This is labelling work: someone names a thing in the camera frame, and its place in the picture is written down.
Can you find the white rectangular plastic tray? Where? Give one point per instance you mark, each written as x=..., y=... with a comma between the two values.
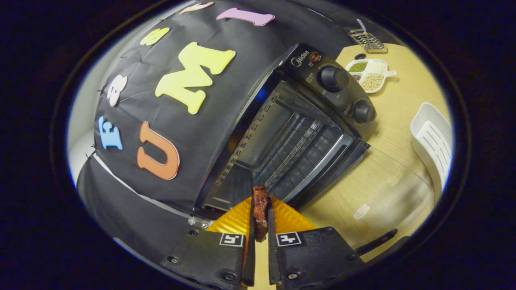
x=433, y=145

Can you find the small black round lid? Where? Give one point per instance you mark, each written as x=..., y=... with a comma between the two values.
x=360, y=56

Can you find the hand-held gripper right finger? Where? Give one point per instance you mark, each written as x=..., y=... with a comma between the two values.
x=314, y=253

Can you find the black toaster oven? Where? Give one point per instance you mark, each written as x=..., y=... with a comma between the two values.
x=334, y=78

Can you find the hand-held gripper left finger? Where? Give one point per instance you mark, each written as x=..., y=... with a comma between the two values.
x=201, y=257

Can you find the red meat slice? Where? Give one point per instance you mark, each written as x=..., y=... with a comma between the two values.
x=260, y=209

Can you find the white divided dish with beans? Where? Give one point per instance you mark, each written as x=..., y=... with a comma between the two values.
x=373, y=78

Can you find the metal spoon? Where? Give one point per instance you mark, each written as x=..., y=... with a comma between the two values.
x=361, y=25

